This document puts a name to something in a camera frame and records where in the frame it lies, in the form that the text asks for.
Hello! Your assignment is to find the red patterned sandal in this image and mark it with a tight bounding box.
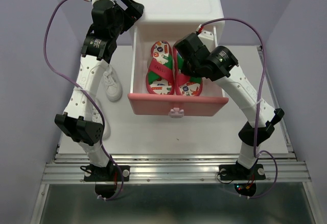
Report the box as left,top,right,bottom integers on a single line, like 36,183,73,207
173,48,203,96
145,40,174,95

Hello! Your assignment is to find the pink drawer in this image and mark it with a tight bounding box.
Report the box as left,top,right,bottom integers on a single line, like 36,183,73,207
128,24,228,118

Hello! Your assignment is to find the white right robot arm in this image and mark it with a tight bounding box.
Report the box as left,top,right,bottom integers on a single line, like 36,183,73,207
174,33,285,178

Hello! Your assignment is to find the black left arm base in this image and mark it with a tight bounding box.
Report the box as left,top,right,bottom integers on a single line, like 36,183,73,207
80,162,130,182

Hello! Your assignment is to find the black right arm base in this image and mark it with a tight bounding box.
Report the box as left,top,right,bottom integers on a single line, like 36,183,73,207
219,162,266,181

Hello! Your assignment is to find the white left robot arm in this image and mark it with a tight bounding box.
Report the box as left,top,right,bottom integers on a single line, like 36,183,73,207
55,0,144,180

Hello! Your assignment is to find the white sneaker far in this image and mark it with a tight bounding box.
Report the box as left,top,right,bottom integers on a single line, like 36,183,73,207
102,65,123,102

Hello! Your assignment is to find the white sneaker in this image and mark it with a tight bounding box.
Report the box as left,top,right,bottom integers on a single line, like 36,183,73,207
92,106,111,140
102,65,123,102

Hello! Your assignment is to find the white sneaker near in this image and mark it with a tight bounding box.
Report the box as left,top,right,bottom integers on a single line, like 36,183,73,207
92,106,111,140

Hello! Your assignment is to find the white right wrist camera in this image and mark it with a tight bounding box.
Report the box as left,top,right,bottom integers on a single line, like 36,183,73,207
196,25,215,52

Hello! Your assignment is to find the white shoe cabinet frame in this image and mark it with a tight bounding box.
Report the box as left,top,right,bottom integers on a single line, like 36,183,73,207
134,0,224,58

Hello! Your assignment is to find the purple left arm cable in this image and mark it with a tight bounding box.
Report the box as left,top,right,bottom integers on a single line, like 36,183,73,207
43,0,125,201

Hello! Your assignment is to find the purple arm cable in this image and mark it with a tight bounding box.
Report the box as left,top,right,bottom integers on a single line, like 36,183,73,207
199,17,278,201
43,0,125,201

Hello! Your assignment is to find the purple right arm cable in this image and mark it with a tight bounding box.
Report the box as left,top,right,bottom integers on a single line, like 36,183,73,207
199,17,278,201

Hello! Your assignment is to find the aluminium mounting rail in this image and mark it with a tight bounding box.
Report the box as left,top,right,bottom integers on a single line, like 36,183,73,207
41,153,311,184

